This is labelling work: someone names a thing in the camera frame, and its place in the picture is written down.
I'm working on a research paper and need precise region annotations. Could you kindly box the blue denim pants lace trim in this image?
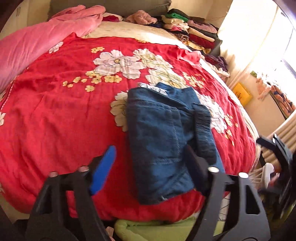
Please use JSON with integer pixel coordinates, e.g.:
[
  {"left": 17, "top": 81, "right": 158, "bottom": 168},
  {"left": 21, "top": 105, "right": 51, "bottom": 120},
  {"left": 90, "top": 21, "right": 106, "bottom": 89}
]
[{"left": 125, "top": 83, "right": 224, "bottom": 205}]

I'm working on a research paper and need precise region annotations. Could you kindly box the green clothing torso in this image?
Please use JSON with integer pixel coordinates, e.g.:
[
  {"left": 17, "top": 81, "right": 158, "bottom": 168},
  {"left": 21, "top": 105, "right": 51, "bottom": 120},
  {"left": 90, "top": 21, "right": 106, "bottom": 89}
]
[{"left": 114, "top": 217, "right": 226, "bottom": 241}]

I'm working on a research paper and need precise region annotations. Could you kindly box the yellow box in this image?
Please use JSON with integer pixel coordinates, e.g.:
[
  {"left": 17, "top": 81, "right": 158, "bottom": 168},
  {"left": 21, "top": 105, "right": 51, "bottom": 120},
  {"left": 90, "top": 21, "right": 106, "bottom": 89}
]
[{"left": 233, "top": 83, "right": 252, "bottom": 107}]

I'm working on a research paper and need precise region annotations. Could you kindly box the red floral bedspread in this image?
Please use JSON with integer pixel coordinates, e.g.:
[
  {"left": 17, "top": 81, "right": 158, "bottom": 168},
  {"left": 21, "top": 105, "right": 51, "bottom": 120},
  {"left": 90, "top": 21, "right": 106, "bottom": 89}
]
[{"left": 1, "top": 34, "right": 257, "bottom": 222}]

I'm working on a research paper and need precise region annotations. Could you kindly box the pile of folded clothes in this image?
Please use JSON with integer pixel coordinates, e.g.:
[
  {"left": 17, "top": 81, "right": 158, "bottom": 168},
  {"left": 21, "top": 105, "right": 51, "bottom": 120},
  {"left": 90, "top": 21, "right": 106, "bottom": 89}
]
[{"left": 159, "top": 9, "right": 222, "bottom": 57}]

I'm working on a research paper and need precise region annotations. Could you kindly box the pink quilt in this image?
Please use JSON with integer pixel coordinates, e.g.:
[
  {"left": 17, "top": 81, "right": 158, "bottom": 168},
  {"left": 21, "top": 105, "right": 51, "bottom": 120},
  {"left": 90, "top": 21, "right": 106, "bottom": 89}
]
[{"left": 1, "top": 5, "right": 106, "bottom": 92}]

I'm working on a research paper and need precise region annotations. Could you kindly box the grey headboard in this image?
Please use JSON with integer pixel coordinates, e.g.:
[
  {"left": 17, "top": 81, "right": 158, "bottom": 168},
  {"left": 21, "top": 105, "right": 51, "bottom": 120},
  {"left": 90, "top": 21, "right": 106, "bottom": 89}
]
[{"left": 48, "top": 0, "right": 171, "bottom": 18}]

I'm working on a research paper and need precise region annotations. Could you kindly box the pink fluffy garment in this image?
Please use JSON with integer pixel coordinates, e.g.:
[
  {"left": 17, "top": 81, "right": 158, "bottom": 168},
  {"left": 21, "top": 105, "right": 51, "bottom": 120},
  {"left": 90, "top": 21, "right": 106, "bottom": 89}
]
[{"left": 125, "top": 10, "right": 158, "bottom": 25}]

